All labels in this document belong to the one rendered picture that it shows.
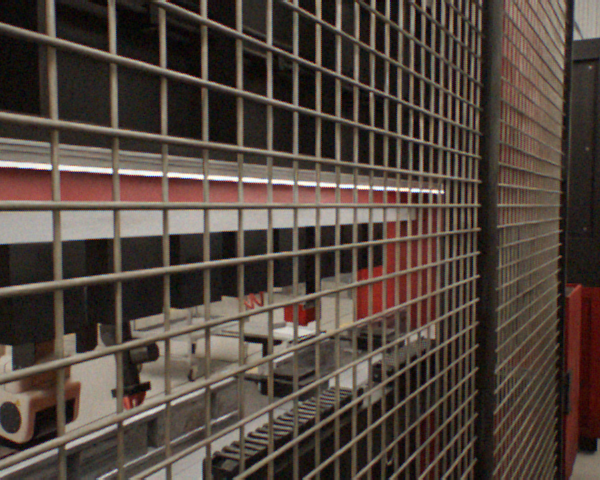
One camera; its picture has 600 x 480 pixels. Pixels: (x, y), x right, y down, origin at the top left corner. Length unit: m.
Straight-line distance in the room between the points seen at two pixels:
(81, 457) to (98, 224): 0.43
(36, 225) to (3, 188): 0.08
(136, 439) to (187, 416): 0.16
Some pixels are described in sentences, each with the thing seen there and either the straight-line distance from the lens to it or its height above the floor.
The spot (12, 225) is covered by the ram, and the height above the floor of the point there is 1.37.
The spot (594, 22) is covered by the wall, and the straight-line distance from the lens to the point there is 8.81.
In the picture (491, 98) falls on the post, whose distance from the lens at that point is 0.69.
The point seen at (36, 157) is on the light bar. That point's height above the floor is 1.46.
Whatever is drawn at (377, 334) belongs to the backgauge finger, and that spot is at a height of 1.03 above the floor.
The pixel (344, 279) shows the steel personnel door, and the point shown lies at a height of 0.29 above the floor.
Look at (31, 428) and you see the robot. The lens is 2.22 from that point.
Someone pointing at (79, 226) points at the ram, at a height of 1.36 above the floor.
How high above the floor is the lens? 1.40
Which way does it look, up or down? 4 degrees down
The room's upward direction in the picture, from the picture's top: straight up
